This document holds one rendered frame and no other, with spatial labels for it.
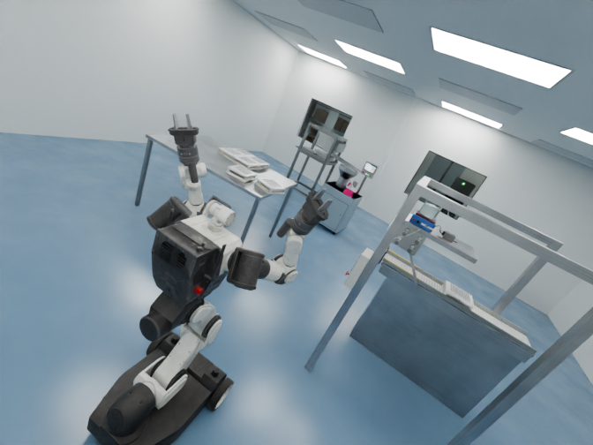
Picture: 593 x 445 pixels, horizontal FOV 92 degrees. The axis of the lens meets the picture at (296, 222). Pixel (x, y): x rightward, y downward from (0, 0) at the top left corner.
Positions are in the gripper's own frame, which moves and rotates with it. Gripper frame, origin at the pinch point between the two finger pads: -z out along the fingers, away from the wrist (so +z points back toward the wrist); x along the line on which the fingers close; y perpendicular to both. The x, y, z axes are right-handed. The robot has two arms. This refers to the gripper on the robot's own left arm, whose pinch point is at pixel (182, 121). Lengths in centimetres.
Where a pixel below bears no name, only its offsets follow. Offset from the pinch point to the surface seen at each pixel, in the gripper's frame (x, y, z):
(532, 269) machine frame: 248, -38, 128
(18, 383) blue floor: -101, 40, 127
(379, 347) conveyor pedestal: 136, -36, 227
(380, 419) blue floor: 117, 30, 220
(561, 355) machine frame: 195, 44, 114
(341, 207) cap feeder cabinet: 146, -301, 221
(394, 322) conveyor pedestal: 148, -42, 196
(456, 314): 189, -24, 164
